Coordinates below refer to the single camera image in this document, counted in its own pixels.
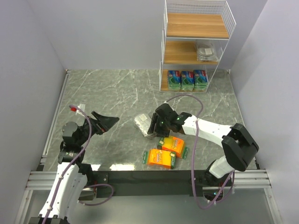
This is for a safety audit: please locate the orange sponge pack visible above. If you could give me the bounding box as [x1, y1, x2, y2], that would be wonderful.
[157, 136, 189, 159]
[142, 149, 176, 169]

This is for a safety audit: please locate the blue green sponge pack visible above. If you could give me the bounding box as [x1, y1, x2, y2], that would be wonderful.
[180, 70, 194, 91]
[193, 70, 208, 91]
[167, 70, 181, 91]

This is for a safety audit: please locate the blue green sponge pack back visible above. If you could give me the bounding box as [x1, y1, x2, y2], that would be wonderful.
[167, 70, 181, 91]

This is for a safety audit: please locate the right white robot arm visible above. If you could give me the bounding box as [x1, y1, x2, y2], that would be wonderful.
[148, 103, 259, 186]

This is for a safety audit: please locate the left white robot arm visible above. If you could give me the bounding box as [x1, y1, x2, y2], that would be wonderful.
[29, 111, 119, 224]

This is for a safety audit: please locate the black base bar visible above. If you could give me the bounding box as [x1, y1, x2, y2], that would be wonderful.
[92, 169, 234, 199]

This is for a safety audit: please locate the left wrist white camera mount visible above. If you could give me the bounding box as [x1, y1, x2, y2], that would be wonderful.
[69, 104, 85, 116]

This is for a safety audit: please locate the aluminium frame rail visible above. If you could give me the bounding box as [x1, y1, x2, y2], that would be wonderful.
[14, 70, 71, 224]

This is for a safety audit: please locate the white wire wooden shelf rack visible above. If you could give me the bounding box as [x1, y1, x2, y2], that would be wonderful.
[159, 0, 236, 92]

